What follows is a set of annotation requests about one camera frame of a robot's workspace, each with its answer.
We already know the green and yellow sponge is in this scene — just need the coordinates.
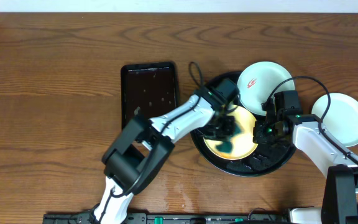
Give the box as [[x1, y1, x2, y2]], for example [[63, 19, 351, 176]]
[[215, 120, 242, 153]]

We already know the yellow plate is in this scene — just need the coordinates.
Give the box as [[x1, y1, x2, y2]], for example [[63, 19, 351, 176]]
[[204, 106, 258, 160]]

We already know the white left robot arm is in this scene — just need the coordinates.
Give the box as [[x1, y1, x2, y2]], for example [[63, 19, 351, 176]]
[[92, 87, 239, 223]]

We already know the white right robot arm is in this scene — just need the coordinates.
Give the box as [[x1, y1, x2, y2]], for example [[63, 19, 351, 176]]
[[253, 115, 358, 224]]

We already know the round black tray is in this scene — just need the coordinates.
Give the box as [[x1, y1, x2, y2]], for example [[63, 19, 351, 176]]
[[188, 71, 297, 177]]

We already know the rectangular black tray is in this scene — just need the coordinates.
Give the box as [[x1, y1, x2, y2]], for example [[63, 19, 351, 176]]
[[121, 62, 180, 127]]

